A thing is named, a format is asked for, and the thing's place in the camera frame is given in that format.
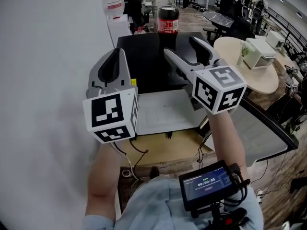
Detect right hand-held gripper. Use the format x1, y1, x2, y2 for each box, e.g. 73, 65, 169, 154
164, 36, 248, 115

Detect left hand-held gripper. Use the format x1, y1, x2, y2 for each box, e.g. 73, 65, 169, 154
83, 47, 140, 144

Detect black mini fridge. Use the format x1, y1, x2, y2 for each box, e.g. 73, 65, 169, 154
117, 32, 299, 168

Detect cola bottle red cap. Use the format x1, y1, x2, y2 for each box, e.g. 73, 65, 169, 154
157, 0, 180, 52

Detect person's right forearm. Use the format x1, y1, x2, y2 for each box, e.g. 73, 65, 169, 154
207, 108, 249, 182

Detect person's left forearm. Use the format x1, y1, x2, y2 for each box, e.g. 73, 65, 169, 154
84, 142, 126, 223

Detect black marble table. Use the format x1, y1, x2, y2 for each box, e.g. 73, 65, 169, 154
202, 10, 235, 41

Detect white water dispenser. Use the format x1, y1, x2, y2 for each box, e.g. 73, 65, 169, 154
107, 14, 132, 48

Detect white vase with plant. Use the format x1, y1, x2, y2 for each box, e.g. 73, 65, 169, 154
236, 41, 255, 66

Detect black office chair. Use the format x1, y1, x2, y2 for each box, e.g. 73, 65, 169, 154
219, 0, 238, 19

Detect round wooden table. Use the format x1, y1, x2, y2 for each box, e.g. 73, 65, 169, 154
213, 36, 280, 95

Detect clear water dispenser jug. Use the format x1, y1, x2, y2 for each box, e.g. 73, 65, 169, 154
101, 0, 126, 19

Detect small white toaster oven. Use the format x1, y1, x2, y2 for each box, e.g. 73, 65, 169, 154
266, 30, 286, 48

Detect light wooden table white legs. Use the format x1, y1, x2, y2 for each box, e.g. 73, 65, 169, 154
119, 130, 217, 170

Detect black metal railing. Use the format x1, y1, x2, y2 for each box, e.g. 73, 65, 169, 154
266, 6, 307, 55

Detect black chest monitor screen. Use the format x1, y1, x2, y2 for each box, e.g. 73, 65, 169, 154
178, 160, 241, 212

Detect person's light blue shirt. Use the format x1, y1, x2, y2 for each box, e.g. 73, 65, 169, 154
83, 176, 264, 230

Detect white power strip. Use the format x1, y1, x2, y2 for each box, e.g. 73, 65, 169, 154
255, 188, 264, 205

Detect thin black cable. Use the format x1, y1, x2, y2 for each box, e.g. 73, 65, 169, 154
129, 138, 150, 174

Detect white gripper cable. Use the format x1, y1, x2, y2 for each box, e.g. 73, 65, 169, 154
112, 142, 140, 182

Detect black monitor mount handle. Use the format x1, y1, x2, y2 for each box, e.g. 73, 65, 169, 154
191, 201, 249, 230

